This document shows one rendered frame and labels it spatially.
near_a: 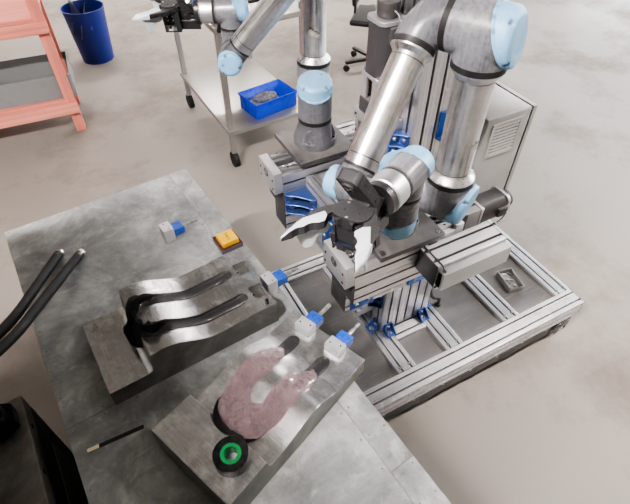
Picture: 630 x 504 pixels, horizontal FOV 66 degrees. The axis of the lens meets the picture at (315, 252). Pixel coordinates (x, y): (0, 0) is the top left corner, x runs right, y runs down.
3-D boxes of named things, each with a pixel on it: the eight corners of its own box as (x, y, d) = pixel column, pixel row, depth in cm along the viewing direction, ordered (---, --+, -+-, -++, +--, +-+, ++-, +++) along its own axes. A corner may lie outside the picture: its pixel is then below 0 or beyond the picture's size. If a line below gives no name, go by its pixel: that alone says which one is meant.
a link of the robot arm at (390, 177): (410, 174, 87) (372, 163, 92) (398, 187, 85) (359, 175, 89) (410, 207, 92) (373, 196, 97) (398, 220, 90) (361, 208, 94)
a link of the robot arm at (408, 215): (377, 207, 111) (382, 168, 103) (421, 227, 107) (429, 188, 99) (358, 226, 107) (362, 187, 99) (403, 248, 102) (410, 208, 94)
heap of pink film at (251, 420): (274, 342, 136) (273, 326, 130) (324, 378, 128) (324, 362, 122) (204, 410, 122) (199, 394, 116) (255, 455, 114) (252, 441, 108)
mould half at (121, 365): (239, 268, 163) (234, 239, 153) (278, 320, 148) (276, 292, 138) (89, 336, 144) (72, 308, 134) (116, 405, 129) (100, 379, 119)
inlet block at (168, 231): (195, 221, 179) (192, 210, 175) (200, 229, 176) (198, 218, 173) (161, 235, 174) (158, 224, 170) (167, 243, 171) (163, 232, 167)
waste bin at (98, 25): (66, 61, 452) (44, 4, 416) (94, 46, 476) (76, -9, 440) (100, 69, 440) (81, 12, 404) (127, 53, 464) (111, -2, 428)
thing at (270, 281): (294, 268, 163) (293, 257, 159) (302, 277, 160) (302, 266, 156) (260, 286, 158) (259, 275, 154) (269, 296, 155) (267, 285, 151)
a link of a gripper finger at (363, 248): (375, 290, 77) (371, 252, 84) (374, 263, 73) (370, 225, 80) (356, 292, 77) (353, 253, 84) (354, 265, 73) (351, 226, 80)
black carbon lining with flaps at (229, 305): (228, 272, 152) (224, 251, 146) (252, 306, 143) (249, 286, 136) (119, 322, 139) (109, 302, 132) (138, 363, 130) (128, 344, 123)
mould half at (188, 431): (293, 322, 148) (292, 299, 140) (363, 370, 136) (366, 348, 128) (161, 449, 121) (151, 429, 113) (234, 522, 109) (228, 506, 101)
